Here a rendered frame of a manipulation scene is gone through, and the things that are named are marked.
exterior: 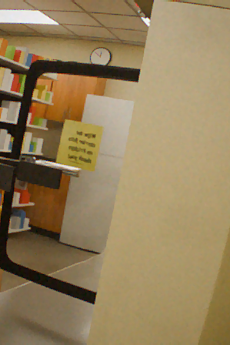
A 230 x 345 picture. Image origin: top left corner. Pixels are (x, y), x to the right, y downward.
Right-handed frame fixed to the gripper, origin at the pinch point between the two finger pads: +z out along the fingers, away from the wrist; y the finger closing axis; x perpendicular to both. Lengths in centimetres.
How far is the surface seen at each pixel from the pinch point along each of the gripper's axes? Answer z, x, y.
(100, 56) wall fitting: -213, -121, 539
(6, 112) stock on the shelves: -229, -20, 361
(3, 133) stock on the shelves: -229, 2, 363
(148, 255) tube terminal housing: 20.3, 3.0, -14.2
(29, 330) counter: -0.8, 25.7, 8.4
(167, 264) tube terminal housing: 22.3, 3.5, -14.2
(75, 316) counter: 1.9, 25.7, 21.5
